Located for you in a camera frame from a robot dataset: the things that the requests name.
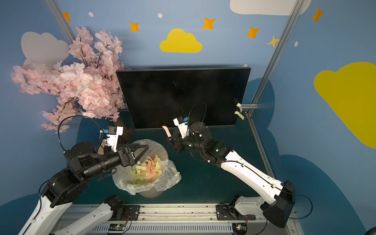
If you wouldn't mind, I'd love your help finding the aluminium frame post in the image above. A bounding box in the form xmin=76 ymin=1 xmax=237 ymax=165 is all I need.
xmin=45 ymin=0 xmax=75 ymax=44
xmin=248 ymin=0 xmax=311 ymax=110

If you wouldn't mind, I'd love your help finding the pink sticky note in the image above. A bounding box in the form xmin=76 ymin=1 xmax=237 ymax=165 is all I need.
xmin=162 ymin=126 xmax=171 ymax=138

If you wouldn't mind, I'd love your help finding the bin with clear plastic bag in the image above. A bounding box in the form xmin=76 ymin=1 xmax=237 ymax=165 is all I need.
xmin=112 ymin=139 xmax=182 ymax=198

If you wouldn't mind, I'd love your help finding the aluminium front rail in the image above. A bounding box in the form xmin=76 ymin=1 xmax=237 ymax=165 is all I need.
xmin=49 ymin=203 xmax=306 ymax=235

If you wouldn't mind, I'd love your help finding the black camera cable right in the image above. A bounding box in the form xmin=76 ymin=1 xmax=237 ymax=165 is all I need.
xmin=289 ymin=194 xmax=314 ymax=219

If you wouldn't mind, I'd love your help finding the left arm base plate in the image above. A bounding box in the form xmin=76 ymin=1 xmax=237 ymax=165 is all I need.
xmin=109 ymin=205 xmax=141 ymax=221

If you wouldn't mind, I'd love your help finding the circuit board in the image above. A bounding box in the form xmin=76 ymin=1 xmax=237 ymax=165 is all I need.
xmin=108 ymin=224 xmax=127 ymax=233
xmin=232 ymin=223 xmax=247 ymax=235

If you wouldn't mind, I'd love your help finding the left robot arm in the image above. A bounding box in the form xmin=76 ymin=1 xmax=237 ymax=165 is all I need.
xmin=19 ymin=142 xmax=149 ymax=235

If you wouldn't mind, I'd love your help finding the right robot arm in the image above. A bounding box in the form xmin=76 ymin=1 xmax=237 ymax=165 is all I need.
xmin=163 ymin=118 xmax=296 ymax=228

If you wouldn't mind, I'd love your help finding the pink cherry blossom tree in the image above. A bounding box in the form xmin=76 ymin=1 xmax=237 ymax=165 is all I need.
xmin=11 ymin=26 xmax=129 ymax=133

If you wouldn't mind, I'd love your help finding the right aluminium frame post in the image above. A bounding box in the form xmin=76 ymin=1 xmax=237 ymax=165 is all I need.
xmin=248 ymin=0 xmax=311 ymax=110

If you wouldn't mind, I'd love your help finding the left circuit board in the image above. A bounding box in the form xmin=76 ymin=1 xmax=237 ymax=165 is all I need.
xmin=108 ymin=224 xmax=127 ymax=233

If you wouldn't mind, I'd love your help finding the left aluminium frame post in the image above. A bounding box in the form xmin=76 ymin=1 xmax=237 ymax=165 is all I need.
xmin=45 ymin=0 xmax=75 ymax=44

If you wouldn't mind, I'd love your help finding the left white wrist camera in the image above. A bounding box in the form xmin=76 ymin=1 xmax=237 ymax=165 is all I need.
xmin=99 ymin=126 xmax=123 ymax=152

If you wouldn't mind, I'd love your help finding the black camera cable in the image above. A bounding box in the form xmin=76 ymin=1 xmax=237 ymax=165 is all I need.
xmin=289 ymin=194 xmax=314 ymax=219
xmin=57 ymin=115 xmax=103 ymax=152

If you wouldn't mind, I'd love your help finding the lower yellow sticky note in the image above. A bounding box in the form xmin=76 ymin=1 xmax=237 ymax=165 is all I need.
xmin=234 ymin=111 xmax=245 ymax=120

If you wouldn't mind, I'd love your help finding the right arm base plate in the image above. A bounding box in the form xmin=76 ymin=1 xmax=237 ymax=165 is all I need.
xmin=215 ymin=203 xmax=256 ymax=221

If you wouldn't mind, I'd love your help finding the right circuit board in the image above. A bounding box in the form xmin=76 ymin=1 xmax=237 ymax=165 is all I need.
xmin=232 ymin=223 xmax=247 ymax=235

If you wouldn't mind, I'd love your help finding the black camera cable left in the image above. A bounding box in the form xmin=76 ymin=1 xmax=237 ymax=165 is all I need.
xmin=57 ymin=115 xmax=103 ymax=152

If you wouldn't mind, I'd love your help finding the black computer monitor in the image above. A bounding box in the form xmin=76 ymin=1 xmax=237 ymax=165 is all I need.
xmin=116 ymin=67 xmax=251 ymax=129

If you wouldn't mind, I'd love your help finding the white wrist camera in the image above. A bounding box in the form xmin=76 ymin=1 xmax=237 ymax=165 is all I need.
xmin=99 ymin=126 xmax=123 ymax=152
xmin=173 ymin=117 xmax=189 ymax=139

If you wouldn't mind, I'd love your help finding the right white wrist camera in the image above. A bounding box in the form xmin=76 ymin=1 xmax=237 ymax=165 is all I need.
xmin=173 ymin=117 xmax=189 ymax=139

